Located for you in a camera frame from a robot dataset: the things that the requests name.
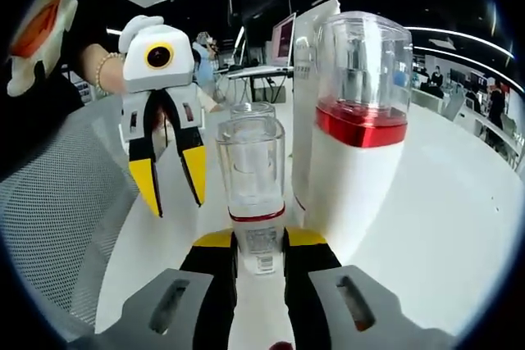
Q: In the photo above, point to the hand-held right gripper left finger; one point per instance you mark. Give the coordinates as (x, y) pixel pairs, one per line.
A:
(209, 284)

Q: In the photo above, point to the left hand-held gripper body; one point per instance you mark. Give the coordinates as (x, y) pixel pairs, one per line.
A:
(172, 71)

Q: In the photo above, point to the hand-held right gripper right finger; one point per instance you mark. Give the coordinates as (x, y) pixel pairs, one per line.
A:
(311, 284)

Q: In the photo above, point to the small white pump skincare bottle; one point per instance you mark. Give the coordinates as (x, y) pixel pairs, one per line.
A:
(252, 114)
(256, 239)

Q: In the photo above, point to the tall red-collared skincare bottle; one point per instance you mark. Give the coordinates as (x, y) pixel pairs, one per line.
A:
(357, 186)

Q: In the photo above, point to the white skincare tube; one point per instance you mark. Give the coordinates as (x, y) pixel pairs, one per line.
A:
(303, 120)

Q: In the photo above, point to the person's left hand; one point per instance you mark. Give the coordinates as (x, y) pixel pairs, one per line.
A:
(115, 75)

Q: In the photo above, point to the grey mesh office chair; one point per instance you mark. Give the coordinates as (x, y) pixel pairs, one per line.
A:
(61, 210)

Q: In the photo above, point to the laptop with pink screen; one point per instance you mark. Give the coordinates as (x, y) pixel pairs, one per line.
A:
(283, 40)

